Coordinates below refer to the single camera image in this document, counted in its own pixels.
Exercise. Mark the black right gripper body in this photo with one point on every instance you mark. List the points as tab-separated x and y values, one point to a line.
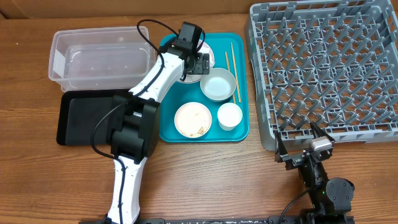
295	159

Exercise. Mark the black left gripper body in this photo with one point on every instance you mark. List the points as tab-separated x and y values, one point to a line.
201	65

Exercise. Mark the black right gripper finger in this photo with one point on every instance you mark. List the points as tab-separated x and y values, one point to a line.
280	150
318	132

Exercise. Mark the pinkish small bowl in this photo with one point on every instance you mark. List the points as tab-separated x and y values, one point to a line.
193	120

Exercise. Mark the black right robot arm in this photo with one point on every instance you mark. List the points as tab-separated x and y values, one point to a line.
330	198

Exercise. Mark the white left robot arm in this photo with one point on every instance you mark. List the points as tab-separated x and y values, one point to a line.
133	122

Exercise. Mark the grey dishwasher rack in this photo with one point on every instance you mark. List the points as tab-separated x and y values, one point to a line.
332	63

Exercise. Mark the white flat plate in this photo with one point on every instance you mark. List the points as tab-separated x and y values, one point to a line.
205	49

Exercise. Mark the left wooden chopstick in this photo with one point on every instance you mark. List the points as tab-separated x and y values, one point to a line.
228	67

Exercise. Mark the wooden chopstick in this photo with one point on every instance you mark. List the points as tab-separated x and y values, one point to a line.
228	67
236	73

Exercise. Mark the grey-white bowl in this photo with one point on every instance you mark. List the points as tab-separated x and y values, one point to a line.
218	85

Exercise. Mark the right wooden chopstick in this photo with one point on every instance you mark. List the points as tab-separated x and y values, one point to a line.
236	73

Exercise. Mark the white paper cup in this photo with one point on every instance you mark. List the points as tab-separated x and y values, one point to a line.
229	116

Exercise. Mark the clear plastic bin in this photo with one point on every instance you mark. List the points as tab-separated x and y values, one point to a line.
100	58

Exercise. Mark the black plastic tray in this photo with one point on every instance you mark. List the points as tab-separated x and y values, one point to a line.
80	112

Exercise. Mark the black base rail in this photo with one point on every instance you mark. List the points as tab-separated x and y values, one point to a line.
269	220

